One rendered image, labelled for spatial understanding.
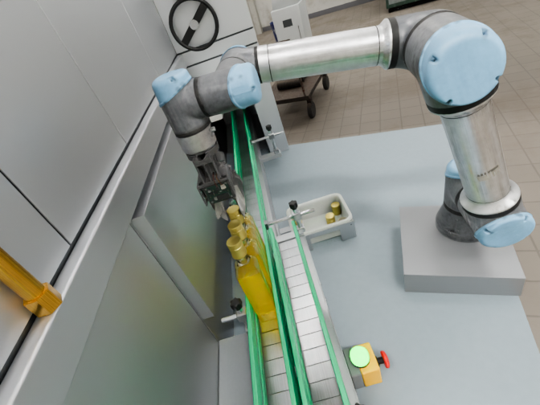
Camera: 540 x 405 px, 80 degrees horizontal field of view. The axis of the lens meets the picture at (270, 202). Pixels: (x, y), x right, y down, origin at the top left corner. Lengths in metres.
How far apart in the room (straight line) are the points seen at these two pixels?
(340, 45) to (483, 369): 0.79
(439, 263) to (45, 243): 0.91
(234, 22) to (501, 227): 1.32
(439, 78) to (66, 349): 0.63
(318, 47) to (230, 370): 0.76
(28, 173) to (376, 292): 0.90
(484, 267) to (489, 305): 0.10
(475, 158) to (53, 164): 0.73
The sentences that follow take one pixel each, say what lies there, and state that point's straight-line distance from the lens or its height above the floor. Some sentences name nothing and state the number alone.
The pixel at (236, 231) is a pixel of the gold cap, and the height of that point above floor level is 1.15.
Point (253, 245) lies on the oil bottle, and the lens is 0.81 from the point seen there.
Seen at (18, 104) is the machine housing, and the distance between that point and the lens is 0.55.
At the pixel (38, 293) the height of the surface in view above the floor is 1.42.
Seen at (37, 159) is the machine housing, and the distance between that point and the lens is 0.53.
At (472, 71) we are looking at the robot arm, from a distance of 0.63.
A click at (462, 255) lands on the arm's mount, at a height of 0.83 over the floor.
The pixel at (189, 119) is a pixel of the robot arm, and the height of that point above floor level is 1.43.
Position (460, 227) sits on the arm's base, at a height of 0.88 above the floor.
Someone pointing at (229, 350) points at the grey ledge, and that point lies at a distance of 0.92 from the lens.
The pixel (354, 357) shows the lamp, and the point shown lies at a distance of 0.86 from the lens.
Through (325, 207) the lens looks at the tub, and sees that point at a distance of 1.30.
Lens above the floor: 1.62
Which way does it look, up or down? 36 degrees down
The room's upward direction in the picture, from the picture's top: 21 degrees counter-clockwise
